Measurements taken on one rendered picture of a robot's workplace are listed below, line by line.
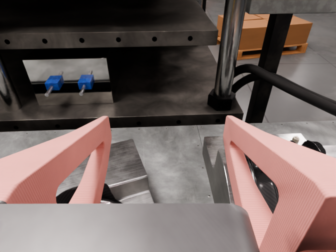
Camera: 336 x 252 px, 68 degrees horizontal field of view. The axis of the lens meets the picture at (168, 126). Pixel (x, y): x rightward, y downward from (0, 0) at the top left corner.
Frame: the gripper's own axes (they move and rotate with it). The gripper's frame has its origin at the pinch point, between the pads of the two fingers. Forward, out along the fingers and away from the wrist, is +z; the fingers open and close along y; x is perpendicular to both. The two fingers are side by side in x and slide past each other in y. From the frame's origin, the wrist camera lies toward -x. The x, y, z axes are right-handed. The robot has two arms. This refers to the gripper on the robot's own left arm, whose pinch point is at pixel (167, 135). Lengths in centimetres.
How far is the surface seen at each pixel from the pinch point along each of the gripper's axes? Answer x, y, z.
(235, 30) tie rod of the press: 12, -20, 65
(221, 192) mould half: 31.2, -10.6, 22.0
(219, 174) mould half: 29.1, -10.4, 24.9
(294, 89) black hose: 26, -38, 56
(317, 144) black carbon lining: 24.0, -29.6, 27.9
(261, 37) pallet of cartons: 84, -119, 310
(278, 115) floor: 115, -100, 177
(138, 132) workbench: 38, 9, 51
